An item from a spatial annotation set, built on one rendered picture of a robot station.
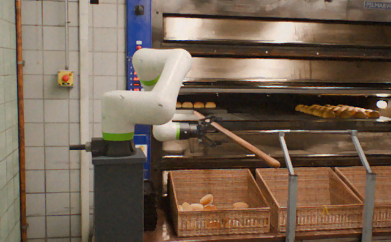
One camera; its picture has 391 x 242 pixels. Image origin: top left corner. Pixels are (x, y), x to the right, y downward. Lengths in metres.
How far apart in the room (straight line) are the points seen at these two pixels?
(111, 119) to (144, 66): 0.43
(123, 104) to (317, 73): 1.79
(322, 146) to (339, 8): 0.98
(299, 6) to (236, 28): 0.47
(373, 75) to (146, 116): 2.07
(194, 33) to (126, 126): 1.32
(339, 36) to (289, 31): 0.37
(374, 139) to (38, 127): 2.35
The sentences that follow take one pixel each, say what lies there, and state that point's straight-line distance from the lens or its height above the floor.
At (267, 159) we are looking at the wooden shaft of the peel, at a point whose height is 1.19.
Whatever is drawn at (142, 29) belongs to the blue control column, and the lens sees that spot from 2.80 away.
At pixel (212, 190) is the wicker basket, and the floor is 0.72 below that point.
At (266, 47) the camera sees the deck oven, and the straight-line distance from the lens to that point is 2.98.
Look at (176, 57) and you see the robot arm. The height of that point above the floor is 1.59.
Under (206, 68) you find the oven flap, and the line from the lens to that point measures 2.88.
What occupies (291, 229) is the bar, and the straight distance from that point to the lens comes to 2.58.
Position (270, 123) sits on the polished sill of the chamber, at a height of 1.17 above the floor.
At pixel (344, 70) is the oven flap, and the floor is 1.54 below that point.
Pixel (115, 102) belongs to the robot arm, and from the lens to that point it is 1.65.
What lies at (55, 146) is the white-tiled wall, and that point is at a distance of 2.90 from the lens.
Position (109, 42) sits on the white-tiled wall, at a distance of 2.82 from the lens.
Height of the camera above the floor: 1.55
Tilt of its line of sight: 6 degrees down
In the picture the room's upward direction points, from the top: 1 degrees clockwise
